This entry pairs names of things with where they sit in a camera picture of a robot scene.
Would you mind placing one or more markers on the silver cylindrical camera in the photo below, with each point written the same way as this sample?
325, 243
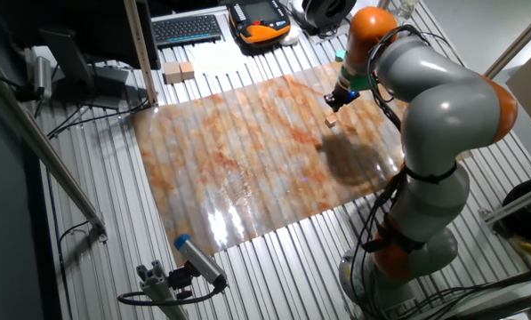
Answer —
42, 75

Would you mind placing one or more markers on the orange black teach pendant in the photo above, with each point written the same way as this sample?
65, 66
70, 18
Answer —
258, 22

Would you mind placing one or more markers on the aluminium frame post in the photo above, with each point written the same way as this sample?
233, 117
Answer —
383, 3
514, 42

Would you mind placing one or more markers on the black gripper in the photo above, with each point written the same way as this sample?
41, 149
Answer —
341, 99

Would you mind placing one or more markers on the silver camera with blue cap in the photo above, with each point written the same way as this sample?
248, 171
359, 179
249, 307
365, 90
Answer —
198, 260

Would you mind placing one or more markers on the small wooden block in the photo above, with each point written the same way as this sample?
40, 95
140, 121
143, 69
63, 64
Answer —
331, 121

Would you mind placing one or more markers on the short aluminium profile stub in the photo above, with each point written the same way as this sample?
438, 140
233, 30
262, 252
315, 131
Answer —
158, 289

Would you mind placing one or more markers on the black camera clamp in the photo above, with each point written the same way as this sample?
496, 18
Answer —
179, 280

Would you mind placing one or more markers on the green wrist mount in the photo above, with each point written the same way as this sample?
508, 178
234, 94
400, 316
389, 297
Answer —
356, 82

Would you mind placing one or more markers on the black filament spool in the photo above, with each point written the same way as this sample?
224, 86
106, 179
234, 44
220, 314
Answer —
327, 11

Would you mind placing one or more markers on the long aluminium rail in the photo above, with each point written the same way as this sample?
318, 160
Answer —
47, 155

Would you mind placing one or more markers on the pale wooden cube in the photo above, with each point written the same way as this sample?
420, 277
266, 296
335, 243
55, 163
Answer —
172, 73

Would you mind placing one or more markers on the tan wooden cube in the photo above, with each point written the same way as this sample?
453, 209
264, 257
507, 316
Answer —
187, 70

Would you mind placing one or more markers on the black bag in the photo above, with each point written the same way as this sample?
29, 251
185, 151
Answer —
527, 209

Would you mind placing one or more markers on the black keyboard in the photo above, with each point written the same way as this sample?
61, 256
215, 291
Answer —
186, 30

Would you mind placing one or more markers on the orange marble pattern mat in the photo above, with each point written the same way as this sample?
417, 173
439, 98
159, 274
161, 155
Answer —
229, 169

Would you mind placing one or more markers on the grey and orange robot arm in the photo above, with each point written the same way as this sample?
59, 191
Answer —
452, 120

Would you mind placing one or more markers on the white paper towel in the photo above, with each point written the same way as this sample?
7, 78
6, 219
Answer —
220, 58

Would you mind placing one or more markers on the upright profile post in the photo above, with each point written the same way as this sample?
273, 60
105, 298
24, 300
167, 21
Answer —
140, 53

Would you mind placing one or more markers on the aluminium profile bar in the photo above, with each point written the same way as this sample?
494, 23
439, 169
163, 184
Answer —
514, 204

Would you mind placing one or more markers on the black monitor with stand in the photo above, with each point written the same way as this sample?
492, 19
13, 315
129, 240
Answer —
91, 26

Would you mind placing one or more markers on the white computer mouse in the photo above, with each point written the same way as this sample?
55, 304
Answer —
289, 36

